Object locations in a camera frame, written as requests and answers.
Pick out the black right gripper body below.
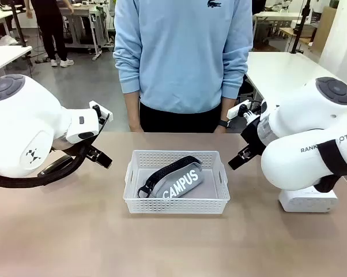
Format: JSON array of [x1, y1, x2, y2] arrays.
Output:
[[240, 118, 268, 154]]

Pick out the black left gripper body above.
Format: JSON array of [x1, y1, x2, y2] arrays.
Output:
[[51, 137, 99, 158]]

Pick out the grey CAMPUS pencil case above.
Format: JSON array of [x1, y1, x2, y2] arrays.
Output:
[[137, 155, 205, 200]]

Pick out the person's left forearm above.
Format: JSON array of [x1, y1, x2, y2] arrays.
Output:
[[219, 96, 235, 122]]

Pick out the person's right forearm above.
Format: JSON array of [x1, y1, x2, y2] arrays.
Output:
[[124, 91, 142, 125]]

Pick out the white perforated plastic basket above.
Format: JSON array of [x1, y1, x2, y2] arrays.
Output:
[[123, 149, 231, 215]]

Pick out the person's right hand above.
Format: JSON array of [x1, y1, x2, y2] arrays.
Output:
[[129, 121, 144, 134]]

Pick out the large white table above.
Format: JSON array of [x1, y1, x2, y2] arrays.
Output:
[[243, 51, 347, 108]]

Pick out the black trousers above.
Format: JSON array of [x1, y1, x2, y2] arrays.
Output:
[[139, 102, 224, 134]]

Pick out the light blue sweatshirt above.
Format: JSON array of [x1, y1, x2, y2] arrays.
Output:
[[113, 0, 254, 114]]

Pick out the wooden table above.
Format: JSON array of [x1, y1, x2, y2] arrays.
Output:
[[279, 26, 317, 53]]

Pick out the white side table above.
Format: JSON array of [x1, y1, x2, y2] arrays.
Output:
[[0, 45, 33, 76]]

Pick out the black stand pole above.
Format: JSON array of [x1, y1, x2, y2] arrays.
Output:
[[10, 0, 31, 48], [289, 0, 312, 56]]

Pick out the background person in black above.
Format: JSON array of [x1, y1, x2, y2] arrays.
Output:
[[25, 0, 76, 68]]

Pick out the white plastic bag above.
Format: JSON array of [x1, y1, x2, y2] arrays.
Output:
[[0, 35, 19, 47]]

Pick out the background white metal desk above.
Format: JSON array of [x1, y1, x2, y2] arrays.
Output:
[[59, 3, 111, 62]]

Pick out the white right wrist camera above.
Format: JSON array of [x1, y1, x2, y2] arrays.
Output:
[[226, 99, 252, 119]]

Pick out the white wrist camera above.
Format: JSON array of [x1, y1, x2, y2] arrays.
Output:
[[226, 99, 252, 119], [88, 100, 114, 122]]

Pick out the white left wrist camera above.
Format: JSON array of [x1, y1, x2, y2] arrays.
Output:
[[88, 100, 114, 122]]

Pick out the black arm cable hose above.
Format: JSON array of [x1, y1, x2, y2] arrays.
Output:
[[0, 144, 89, 189]]

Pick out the black strap on arm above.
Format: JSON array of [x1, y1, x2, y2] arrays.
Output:
[[314, 140, 347, 193]]

